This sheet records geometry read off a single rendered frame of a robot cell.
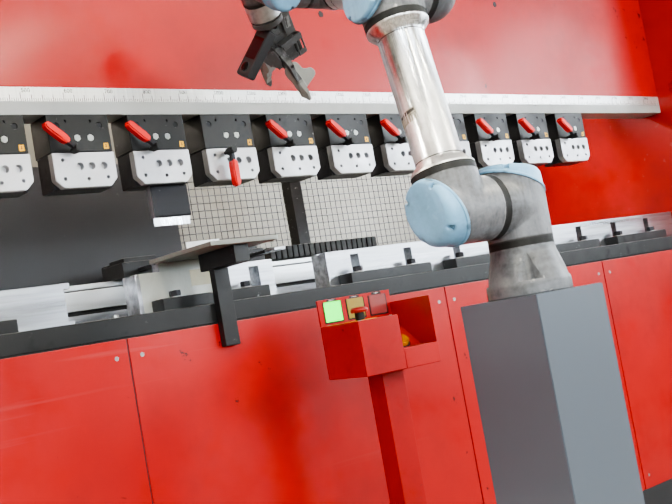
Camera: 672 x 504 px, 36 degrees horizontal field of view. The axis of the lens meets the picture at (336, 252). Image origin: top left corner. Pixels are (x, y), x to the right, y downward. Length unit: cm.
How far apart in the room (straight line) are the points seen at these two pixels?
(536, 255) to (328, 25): 128
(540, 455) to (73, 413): 93
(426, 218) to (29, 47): 105
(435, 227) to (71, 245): 142
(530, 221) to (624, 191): 235
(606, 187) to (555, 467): 252
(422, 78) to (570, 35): 195
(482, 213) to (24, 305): 101
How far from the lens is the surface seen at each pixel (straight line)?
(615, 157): 415
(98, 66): 243
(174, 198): 247
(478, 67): 327
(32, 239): 285
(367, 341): 219
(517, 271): 178
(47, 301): 226
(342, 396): 251
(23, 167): 228
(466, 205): 170
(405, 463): 229
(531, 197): 180
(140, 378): 220
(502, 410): 181
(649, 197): 407
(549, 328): 173
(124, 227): 298
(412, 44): 181
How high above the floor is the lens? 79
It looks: 4 degrees up
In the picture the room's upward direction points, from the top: 10 degrees counter-clockwise
